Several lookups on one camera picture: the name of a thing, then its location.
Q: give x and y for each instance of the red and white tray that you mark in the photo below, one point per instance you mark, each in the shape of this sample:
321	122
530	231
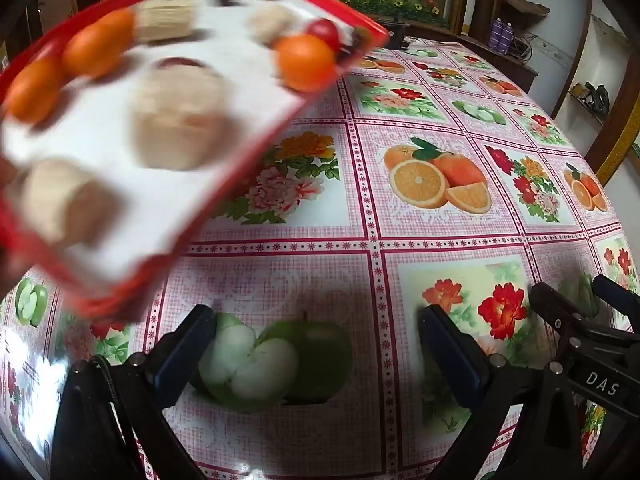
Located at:
240	90

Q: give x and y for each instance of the floral fruit print tablecloth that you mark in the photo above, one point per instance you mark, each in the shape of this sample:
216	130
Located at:
450	240

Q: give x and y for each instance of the wooden wall shelf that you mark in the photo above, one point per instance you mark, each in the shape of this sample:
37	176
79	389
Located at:
525	7

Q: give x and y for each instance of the small black box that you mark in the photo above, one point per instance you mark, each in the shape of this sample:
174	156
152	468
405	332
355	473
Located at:
397	32

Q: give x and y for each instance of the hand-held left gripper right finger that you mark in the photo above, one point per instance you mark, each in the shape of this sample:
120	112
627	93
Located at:
457	355

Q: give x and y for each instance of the wooden cabinet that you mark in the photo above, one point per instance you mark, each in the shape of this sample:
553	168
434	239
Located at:
520	77

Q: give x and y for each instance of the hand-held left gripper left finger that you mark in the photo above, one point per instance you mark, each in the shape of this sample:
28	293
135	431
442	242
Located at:
182	355

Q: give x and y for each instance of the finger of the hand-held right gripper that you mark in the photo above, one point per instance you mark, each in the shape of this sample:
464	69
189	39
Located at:
616	292
550	302

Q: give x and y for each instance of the red cherry tomato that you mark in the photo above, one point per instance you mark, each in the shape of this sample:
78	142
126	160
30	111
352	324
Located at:
325	32

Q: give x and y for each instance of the purple bottle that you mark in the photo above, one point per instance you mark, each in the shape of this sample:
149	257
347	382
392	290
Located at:
506	35
495	32

